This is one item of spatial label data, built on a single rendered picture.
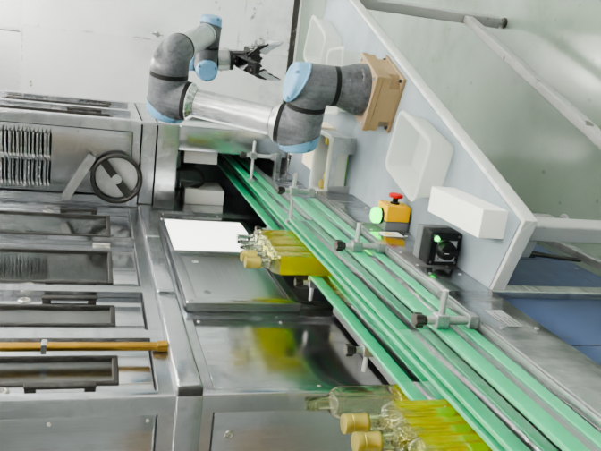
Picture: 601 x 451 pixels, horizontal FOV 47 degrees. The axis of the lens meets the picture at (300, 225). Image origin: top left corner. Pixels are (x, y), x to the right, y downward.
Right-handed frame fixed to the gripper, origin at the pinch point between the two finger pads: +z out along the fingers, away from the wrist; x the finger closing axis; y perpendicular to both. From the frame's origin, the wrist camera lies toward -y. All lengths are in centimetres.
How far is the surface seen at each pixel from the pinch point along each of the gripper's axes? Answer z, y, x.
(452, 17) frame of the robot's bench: 70, 11, -14
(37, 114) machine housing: -93, 28, 32
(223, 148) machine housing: -19, 25, 49
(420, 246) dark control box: 9, -120, -1
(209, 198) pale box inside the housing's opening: -24, 28, 77
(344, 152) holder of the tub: 12, -47, 13
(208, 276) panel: -36, -71, 43
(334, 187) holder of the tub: 9, -51, 24
